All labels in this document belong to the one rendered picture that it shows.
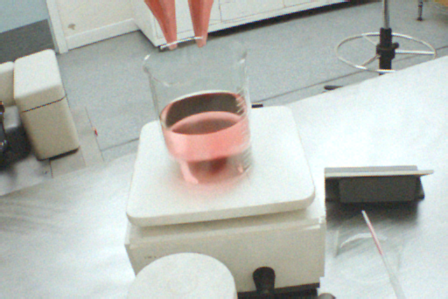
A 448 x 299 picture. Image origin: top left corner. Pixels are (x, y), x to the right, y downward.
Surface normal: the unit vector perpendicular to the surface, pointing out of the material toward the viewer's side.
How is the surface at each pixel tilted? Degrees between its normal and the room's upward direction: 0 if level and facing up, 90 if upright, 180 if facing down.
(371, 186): 90
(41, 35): 90
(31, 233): 0
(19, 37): 90
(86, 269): 0
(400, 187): 90
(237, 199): 0
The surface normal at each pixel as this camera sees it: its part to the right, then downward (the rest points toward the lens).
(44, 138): 0.37, 0.47
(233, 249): 0.02, 0.55
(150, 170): -0.13, -0.83
